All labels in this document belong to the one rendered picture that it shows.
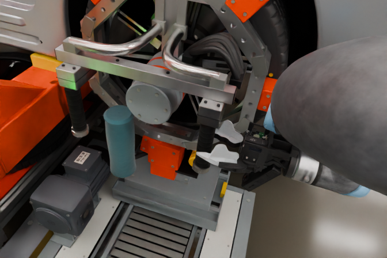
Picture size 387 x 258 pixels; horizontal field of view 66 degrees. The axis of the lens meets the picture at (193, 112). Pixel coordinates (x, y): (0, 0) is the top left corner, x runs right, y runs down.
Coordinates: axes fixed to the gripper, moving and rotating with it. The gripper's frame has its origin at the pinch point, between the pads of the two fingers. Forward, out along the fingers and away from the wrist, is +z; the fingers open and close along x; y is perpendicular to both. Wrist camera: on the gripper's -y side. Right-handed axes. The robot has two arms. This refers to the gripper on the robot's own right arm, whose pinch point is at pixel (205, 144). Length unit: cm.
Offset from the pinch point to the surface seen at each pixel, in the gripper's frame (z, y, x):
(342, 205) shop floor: -70, -83, -66
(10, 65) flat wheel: 110, -35, -51
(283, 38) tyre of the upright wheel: -11.8, 17.1, -29.3
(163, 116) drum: 12.8, -0.1, -5.8
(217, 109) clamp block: -1.5, 12.0, 1.4
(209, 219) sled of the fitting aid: -4, -66, -23
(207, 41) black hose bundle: 4.9, 20.3, -10.8
